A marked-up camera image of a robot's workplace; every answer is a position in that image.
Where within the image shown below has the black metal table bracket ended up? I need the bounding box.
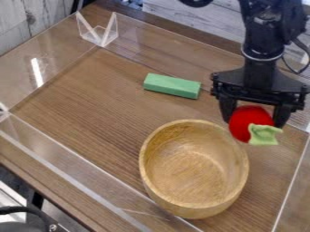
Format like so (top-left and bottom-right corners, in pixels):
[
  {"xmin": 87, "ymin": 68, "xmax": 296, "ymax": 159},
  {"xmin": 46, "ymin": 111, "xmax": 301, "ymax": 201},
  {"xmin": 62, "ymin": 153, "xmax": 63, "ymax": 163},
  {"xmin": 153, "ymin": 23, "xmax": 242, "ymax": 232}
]
[{"xmin": 27, "ymin": 190, "xmax": 71, "ymax": 232}]

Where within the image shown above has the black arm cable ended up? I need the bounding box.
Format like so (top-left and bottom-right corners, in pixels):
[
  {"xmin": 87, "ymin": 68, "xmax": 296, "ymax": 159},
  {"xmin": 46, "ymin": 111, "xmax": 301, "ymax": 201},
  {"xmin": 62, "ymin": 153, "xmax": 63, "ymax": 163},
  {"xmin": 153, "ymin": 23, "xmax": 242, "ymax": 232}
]
[{"xmin": 281, "ymin": 37, "xmax": 310, "ymax": 75}]

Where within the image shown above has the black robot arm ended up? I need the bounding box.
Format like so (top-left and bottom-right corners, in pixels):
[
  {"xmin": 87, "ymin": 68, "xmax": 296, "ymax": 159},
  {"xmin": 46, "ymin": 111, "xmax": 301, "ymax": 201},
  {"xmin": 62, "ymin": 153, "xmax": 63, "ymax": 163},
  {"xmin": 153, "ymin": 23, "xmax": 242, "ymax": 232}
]
[{"xmin": 211, "ymin": 0, "xmax": 310, "ymax": 128}]

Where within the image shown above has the clear acrylic tray wall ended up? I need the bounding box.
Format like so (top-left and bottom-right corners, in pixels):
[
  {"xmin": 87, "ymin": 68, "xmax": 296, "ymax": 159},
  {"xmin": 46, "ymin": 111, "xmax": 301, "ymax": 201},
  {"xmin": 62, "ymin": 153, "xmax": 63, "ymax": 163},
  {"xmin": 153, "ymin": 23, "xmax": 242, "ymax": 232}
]
[{"xmin": 0, "ymin": 103, "xmax": 202, "ymax": 232}]

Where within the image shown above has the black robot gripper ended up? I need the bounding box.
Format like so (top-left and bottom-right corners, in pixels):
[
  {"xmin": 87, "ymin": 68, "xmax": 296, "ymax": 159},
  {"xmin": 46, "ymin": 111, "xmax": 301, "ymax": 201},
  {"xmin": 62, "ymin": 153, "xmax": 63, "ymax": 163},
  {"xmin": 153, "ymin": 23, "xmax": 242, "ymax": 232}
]
[{"xmin": 211, "ymin": 46, "xmax": 310, "ymax": 128}]

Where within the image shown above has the clear acrylic corner bracket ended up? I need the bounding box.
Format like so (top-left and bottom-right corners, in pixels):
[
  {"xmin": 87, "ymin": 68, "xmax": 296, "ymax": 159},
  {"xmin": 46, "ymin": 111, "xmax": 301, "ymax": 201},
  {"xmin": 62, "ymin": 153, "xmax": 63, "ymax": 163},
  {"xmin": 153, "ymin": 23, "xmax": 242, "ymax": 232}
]
[{"xmin": 75, "ymin": 12, "xmax": 119, "ymax": 47}]

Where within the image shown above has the red plush strawberry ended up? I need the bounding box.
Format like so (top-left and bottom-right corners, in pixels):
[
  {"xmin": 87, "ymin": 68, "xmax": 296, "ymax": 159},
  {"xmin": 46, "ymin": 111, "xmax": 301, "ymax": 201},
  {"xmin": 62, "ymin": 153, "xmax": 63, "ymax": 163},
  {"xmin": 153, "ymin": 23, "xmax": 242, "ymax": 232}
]
[{"xmin": 229, "ymin": 105, "xmax": 284, "ymax": 146}]

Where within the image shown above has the green rectangular block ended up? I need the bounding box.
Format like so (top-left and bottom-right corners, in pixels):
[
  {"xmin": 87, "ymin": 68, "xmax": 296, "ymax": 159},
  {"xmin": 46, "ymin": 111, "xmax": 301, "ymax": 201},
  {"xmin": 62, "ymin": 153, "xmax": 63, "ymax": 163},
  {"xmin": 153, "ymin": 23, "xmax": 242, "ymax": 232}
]
[{"xmin": 143, "ymin": 73, "xmax": 201, "ymax": 99}]

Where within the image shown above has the wooden bowl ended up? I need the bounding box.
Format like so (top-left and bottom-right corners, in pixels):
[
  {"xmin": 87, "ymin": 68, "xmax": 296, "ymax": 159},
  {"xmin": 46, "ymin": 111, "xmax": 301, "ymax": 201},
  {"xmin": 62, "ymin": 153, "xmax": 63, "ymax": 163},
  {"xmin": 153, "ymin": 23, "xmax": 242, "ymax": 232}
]
[{"xmin": 139, "ymin": 120, "xmax": 250, "ymax": 219}]

